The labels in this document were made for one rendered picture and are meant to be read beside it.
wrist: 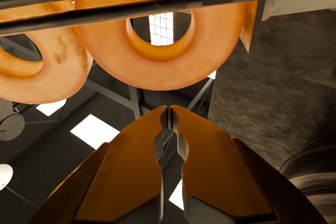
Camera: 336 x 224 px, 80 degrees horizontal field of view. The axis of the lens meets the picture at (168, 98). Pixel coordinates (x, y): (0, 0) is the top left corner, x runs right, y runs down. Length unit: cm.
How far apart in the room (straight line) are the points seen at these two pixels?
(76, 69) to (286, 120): 52
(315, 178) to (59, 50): 48
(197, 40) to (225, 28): 3
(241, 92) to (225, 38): 39
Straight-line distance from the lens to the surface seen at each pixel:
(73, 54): 23
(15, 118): 306
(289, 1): 21
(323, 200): 53
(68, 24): 19
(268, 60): 46
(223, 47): 22
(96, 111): 994
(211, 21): 20
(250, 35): 20
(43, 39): 23
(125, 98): 635
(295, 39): 43
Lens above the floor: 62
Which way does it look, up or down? 45 degrees up
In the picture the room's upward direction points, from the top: 178 degrees clockwise
